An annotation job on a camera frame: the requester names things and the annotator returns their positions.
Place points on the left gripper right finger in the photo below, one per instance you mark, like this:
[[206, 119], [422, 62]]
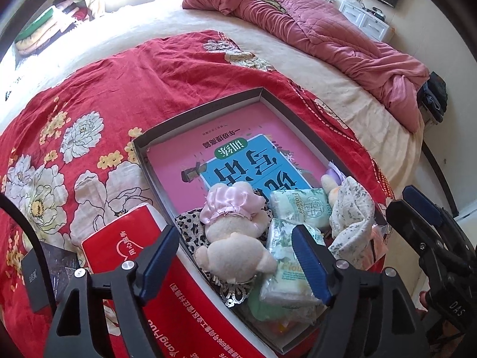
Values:
[[337, 284]]

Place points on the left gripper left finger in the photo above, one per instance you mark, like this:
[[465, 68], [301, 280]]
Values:
[[132, 288]]

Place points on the white floral scrunchie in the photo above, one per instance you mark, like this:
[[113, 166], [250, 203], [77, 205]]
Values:
[[351, 222]]

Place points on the green tissue pack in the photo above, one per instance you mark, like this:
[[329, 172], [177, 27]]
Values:
[[287, 286], [307, 206]]

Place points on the beige plush toy purple bow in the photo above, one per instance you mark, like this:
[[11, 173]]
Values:
[[331, 182]]

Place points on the plush toy pink dress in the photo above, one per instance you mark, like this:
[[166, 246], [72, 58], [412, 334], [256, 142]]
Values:
[[237, 200]]

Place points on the small snack packets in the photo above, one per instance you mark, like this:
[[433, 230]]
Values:
[[307, 315]]

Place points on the black cube box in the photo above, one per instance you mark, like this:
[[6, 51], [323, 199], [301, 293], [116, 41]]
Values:
[[61, 265]]

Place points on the mint green round puff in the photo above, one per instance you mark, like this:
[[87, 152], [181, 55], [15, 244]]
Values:
[[262, 311]]

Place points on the leopard print fabric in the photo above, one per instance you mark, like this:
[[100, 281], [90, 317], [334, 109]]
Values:
[[229, 253]]

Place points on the red floral bedsheet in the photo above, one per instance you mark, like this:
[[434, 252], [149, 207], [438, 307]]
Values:
[[67, 159]]

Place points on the flat cardboard tray box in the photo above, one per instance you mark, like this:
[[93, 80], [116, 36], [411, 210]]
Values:
[[318, 130]]

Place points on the dark clothes pile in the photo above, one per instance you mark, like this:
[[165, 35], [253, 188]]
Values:
[[433, 97]]

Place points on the pink and blue book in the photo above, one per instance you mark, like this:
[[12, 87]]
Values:
[[250, 144]]

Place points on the white drawer cabinet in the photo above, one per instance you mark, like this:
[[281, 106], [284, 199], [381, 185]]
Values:
[[369, 24]]

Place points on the pink quilted duvet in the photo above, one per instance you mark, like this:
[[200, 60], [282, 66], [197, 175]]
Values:
[[319, 29]]

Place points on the stack of folded blankets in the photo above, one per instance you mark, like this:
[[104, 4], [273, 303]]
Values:
[[60, 18]]

